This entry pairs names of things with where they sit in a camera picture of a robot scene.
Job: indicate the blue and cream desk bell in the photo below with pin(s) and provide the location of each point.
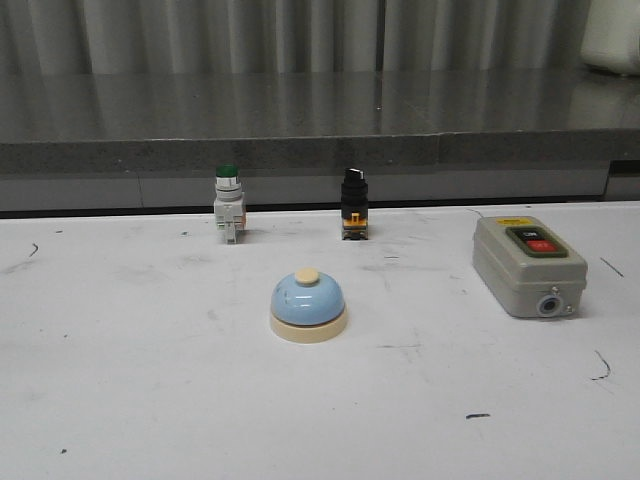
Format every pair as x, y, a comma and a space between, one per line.
308, 306

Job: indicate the grey stone counter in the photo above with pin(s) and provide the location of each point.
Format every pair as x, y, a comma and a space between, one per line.
153, 141

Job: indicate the grey pleated curtain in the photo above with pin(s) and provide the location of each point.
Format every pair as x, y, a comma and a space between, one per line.
179, 37

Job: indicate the white object on counter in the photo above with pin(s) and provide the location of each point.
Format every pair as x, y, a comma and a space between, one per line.
611, 36

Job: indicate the black selector switch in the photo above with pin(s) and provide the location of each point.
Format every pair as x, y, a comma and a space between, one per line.
354, 205

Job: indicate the green pushbutton switch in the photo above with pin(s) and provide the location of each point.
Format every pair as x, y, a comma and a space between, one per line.
229, 204

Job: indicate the grey on-off switch box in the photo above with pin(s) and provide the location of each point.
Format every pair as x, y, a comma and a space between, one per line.
528, 268

